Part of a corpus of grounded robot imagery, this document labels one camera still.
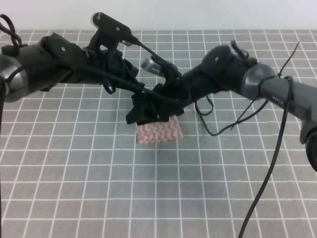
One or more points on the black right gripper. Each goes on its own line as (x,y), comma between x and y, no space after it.
(210,76)

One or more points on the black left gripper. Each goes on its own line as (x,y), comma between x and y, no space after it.
(100,67)

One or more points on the pink white wavy striped towel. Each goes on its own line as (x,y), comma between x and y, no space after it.
(157,132)

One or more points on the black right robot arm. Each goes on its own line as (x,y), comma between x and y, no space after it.
(257,81)

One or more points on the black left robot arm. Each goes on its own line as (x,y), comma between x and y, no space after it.
(26,69)

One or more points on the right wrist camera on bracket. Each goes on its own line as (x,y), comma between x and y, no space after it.
(161,68)

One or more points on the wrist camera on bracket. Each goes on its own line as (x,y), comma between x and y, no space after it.
(109,32)
(161,68)

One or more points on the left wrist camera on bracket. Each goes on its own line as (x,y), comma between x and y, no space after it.
(109,32)

